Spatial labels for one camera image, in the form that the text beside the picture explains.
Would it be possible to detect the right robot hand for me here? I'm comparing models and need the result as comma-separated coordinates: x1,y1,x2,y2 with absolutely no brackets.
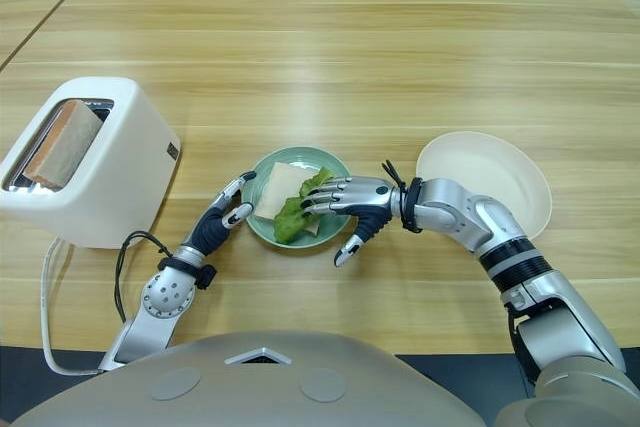
299,176,404,268

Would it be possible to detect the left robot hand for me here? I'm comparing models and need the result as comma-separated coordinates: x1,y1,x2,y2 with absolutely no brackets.
175,171,258,263

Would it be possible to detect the green plate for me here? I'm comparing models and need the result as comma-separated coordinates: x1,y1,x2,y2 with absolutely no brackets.
240,146,353,249

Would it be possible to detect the green lettuce leaf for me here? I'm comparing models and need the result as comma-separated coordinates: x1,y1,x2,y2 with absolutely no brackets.
272,166,335,246

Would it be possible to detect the bread slice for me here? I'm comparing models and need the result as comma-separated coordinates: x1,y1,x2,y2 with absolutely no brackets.
23,99,104,192
253,162,323,238

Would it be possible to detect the cream toaster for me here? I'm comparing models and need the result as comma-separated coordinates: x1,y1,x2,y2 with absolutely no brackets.
0,76,182,251

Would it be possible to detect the cream plate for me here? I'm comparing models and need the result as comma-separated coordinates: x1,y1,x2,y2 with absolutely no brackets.
415,130,553,243

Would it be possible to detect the robot body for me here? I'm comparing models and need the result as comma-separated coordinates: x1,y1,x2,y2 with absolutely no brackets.
9,330,487,427

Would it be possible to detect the black cable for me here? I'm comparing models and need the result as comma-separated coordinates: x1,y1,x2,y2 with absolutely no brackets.
115,230,174,323
381,159,424,234

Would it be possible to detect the white cord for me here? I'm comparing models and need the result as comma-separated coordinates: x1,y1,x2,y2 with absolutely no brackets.
40,236,109,377

